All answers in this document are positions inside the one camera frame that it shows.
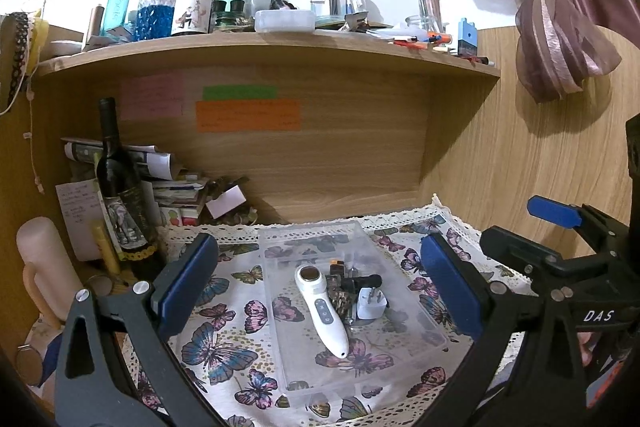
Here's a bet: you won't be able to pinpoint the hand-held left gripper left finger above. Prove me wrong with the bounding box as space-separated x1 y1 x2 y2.
54 233 221 427

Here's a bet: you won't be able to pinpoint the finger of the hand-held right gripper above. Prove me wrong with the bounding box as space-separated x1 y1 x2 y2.
527 195 640 260
479 226 633 333

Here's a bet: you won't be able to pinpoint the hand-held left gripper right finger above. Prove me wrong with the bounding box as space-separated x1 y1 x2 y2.
420 233 589 427

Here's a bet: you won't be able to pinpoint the clear plastic box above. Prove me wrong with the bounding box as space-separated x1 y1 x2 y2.
257 220 449 409

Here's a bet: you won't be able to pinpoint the white plug adapter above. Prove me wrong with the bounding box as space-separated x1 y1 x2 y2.
352 287 390 323

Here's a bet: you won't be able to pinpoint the black cylindrical charger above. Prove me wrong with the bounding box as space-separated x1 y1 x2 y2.
342 274 384 296

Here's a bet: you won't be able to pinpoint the camouflage pattern lighter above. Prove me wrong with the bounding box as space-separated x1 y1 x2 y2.
327 289 357 321

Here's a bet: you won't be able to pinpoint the white handheld massager device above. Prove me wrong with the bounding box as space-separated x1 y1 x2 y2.
293 264 350 359

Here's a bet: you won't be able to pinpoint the butterfly print lace cloth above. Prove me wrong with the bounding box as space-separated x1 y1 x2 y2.
119 193 543 427

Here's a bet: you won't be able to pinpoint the small white cardboard box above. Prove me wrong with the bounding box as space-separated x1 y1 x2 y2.
204 186 249 219

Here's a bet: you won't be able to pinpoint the yellow taper candle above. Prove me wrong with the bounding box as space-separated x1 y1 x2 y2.
89 222 122 276

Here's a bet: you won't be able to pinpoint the pile of papers and magazines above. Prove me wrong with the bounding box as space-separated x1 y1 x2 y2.
61 136 210 229

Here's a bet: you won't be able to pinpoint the dark wine bottle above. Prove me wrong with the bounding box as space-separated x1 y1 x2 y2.
95 97 162 264

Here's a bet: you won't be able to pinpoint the white handwritten paper note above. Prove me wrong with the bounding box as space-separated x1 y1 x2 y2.
55 179 104 261

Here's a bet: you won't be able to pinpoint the white pillar candle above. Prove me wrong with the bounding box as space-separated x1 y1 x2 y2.
15 216 82 334

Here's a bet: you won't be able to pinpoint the pink curtain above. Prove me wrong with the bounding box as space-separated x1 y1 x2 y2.
429 0 640 104

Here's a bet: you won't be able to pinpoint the orange sticky note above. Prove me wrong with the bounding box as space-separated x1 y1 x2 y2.
194 99 303 134

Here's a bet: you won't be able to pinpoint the round metal disc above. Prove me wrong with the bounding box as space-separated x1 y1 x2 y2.
14 344 47 384

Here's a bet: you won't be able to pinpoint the pink sticky note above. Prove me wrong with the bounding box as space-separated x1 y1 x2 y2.
119 74 185 120

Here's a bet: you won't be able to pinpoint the green sticky note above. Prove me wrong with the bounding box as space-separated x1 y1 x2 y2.
202 85 278 102

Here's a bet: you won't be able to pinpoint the blue block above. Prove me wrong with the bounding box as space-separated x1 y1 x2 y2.
457 17 479 57

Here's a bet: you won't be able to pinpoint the pile of pens and lighters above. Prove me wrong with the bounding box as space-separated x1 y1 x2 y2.
389 33 501 68

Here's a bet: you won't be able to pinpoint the small glass jar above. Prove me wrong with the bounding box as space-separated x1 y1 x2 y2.
404 14 434 38

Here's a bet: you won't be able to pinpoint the clear cylinder jar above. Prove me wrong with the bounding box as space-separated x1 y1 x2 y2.
417 0 445 33

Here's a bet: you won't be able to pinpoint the wooden shelf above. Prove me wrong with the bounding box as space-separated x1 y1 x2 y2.
30 27 502 228

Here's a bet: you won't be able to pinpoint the faceted glass bottle blue beads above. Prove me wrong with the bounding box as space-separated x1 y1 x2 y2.
135 0 179 42

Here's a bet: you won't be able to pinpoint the brown tube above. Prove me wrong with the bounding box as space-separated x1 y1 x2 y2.
87 5 106 48

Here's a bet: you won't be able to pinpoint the white oval plastic container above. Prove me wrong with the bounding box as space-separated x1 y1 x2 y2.
254 9 316 33

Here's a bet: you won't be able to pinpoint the teal liquid bottle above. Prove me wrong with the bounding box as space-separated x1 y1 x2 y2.
101 0 136 40

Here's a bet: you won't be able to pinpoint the black lace ribbon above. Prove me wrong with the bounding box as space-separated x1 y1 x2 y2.
6 11 32 108

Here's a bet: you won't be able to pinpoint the hanging bead string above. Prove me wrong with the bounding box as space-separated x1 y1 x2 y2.
22 84 45 194

